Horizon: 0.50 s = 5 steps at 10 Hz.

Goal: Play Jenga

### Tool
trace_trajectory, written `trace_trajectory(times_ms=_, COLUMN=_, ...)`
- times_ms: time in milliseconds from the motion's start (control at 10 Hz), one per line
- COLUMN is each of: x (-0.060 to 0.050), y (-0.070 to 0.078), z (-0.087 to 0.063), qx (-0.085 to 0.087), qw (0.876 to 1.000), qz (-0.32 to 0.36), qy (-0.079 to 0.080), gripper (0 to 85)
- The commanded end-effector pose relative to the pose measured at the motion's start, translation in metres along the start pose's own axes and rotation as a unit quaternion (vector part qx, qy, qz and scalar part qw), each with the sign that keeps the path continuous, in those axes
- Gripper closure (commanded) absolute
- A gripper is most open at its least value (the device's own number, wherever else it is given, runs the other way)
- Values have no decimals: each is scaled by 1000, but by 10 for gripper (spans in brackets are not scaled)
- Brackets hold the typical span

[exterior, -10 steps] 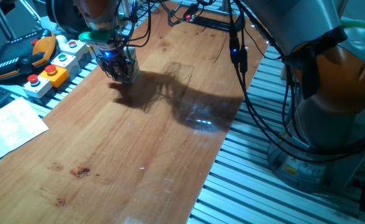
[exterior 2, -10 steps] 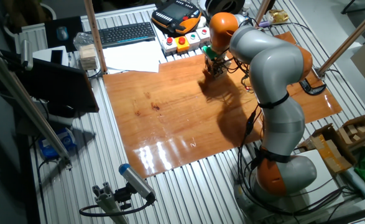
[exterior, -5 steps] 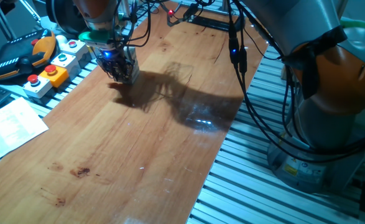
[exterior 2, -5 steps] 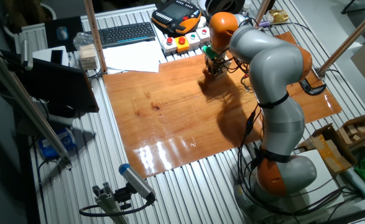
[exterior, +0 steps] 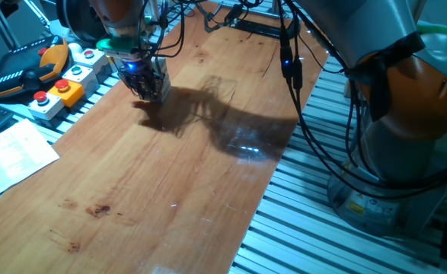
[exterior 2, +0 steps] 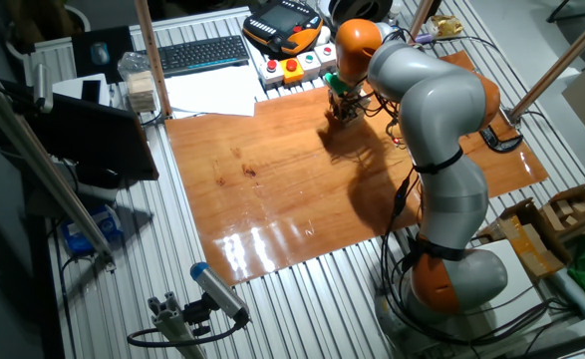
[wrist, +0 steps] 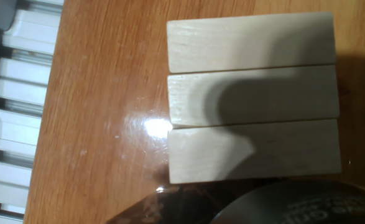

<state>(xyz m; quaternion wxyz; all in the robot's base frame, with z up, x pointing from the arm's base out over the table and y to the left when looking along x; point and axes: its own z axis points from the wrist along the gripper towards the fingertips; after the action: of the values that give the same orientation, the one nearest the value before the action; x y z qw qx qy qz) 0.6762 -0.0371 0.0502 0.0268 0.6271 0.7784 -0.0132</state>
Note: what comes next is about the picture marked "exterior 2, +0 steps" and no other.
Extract black camera ball mount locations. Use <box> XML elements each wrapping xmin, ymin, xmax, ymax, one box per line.
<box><xmin>181</xmin><ymin>292</ymin><xmax>216</xmax><ymax>338</ymax></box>

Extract yellow box red button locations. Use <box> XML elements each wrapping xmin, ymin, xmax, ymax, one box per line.
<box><xmin>278</xmin><ymin>57</ymin><xmax>306</xmax><ymax>86</ymax></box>

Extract green wrist adapter flange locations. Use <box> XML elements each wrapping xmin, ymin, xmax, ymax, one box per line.
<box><xmin>323</xmin><ymin>73</ymin><xmax>353</xmax><ymax>96</ymax></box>

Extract black clamp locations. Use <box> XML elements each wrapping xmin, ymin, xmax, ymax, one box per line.
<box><xmin>478</xmin><ymin>124</ymin><xmax>525</xmax><ymax>155</ymax></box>

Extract black mouse pad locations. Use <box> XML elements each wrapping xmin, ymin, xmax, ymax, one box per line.
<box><xmin>71</xmin><ymin>25</ymin><xmax>136</xmax><ymax>85</ymax></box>

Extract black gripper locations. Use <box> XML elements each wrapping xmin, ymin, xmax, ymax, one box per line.
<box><xmin>329</xmin><ymin>89</ymin><xmax>362</xmax><ymax>127</ymax></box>

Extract black computer keyboard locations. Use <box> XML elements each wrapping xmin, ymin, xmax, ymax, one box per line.
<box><xmin>140</xmin><ymin>34</ymin><xmax>251</xmax><ymax>79</ymax></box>

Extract tan taped cardboard box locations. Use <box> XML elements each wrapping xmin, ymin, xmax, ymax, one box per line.
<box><xmin>478</xmin><ymin>197</ymin><xmax>572</xmax><ymax>280</ymax></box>

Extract silver depth camera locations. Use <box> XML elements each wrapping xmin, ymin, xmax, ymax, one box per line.
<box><xmin>32</xmin><ymin>63</ymin><xmax>54</xmax><ymax>114</ymax></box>

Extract aluminium profile stand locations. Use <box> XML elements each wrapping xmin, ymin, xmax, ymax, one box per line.
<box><xmin>146</xmin><ymin>291</ymin><xmax>208</xmax><ymax>359</ymax></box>

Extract orange wooden board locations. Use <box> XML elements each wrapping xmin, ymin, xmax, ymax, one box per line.
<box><xmin>164</xmin><ymin>49</ymin><xmax>550</xmax><ymax>286</ymax></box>

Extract white paper sheets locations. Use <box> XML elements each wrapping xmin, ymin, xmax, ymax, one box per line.
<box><xmin>163</xmin><ymin>63</ymin><xmax>269</xmax><ymax>119</ymax></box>

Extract clear bag of wooden blocks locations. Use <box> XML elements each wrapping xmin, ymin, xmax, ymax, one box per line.
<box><xmin>117</xmin><ymin>51</ymin><xmax>159</xmax><ymax>114</ymax></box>

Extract silver camera blue tip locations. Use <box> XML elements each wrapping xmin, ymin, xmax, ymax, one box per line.
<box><xmin>190</xmin><ymin>261</ymin><xmax>251</xmax><ymax>323</ymax></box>

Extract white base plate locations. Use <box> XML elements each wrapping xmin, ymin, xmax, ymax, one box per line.
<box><xmin>470</xmin><ymin>238</ymin><xmax>553</xmax><ymax>330</ymax></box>

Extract black flat monitor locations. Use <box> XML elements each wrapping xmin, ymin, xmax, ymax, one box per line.
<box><xmin>0</xmin><ymin>79</ymin><xmax>160</xmax><ymax>181</ymax></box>

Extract blue wipes packet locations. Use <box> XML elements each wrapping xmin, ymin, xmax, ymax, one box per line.
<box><xmin>61</xmin><ymin>203</ymin><xmax>124</xmax><ymax>256</ymax></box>

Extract black orange teach pendant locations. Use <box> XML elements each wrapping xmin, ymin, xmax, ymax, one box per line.
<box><xmin>242</xmin><ymin>0</ymin><xmax>325</xmax><ymax>57</ymax></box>

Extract grey computer mouse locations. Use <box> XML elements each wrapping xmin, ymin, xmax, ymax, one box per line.
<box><xmin>90</xmin><ymin>41</ymin><xmax>112</xmax><ymax>67</ymax></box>

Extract black camera cable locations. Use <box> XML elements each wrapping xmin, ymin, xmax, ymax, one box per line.
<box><xmin>126</xmin><ymin>318</ymin><xmax>249</xmax><ymax>349</ymax></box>

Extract grey box green button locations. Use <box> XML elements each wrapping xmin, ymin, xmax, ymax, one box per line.
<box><xmin>296</xmin><ymin>51</ymin><xmax>323</xmax><ymax>81</ymax></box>

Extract grey box small red button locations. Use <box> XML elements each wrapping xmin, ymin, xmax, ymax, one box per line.
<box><xmin>314</xmin><ymin>43</ymin><xmax>338</xmax><ymax>75</ymax></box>

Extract open cardboard box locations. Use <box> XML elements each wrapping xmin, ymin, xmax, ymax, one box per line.
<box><xmin>525</xmin><ymin>181</ymin><xmax>585</xmax><ymax>245</ymax></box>

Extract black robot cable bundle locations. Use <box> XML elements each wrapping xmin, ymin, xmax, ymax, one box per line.
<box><xmin>380</xmin><ymin>29</ymin><xmax>567</xmax><ymax>350</ymax></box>

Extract aluminium frame bar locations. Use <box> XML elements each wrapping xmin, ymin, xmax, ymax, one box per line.
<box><xmin>0</xmin><ymin>69</ymin><xmax>117</xmax><ymax>273</ymax></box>

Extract white flat box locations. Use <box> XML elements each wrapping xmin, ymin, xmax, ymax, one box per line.
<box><xmin>52</xmin><ymin>73</ymin><xmax>112</xmax><ymax>107</ymax></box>

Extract white paper roll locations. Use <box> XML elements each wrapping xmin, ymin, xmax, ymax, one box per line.
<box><xmin>545</xmin><ymin>268</ymin><xmax>585</xmax><ymax>323</ymax></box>

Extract black filament spool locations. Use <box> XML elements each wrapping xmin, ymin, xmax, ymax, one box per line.
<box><xmin>329</xmin><ymin>0</ymin><xmax>395</xmax><ymax>29</ymax></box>

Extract wooden frame pole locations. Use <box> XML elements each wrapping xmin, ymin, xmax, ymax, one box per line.
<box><xmin>407</xmin><ymin>0</ymin><xmax>436</xmax><ymax>46</ymax></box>
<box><xmin>508</xmin><ymin>3</ymin><xmax>585</xmax><ymax>124</ymax></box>
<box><xmin>133</xmin><ymin>0</ymin><xmax>174</xmax><ymax>120</ymax></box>

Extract gold foil wrapper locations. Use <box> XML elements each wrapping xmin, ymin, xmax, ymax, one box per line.
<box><xmin>429</xmin><ymin>14</ymin><xmax>465</xmax><ymax>40</ymax></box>

